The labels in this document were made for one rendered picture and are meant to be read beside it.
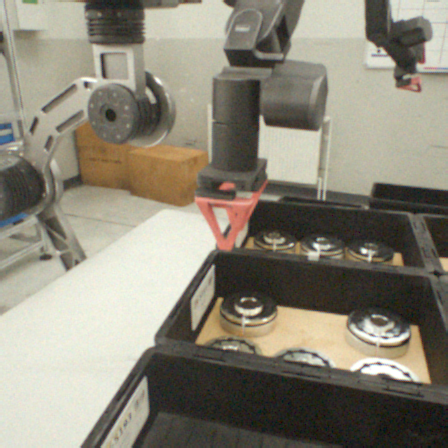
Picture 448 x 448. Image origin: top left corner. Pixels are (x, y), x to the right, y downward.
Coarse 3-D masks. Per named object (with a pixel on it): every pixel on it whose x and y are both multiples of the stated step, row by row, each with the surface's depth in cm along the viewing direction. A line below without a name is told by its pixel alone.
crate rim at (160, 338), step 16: (208, 256) 81; (240, 256) 82; (256, 256) 81; (272, 256) 81; (288, 256) 81; (384, 272) 76; (400, 272) 75; (416, 272) 75; (192, 288) 70; (432, 288) 71; (176, 304) 66; (160, 336) 59; (208, 352) 56; (224, 352) 56; (240, 352) 56; (304, 368) 53; (320, 368) 53; (336, 368) 53; (400, 384) 51; (416, 384) 51; (432, 384) 51
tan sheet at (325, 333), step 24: (216, 312) 82; (288, 312) 82; (312, 312) 82; (216, 336) 75; (264, 336) 75; (288, 336) 75; (312, 336) 75; (336, 336) 75; (336, 360) 69; (360, 360) 69; (408, 360) 69
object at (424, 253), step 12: (276, 204) 108; (288, 204) 107; (300, 204) 106; (312, 204) 106; (408, 216) 99; (228, 228) 93; (420, 240) 87; (264, 252) 82; (276, 252) 82; (288, 252) 82; (420, 252) 83; (360, 264) 78; (372, 264) 78; (384, 264) 78; (432, 264) 78
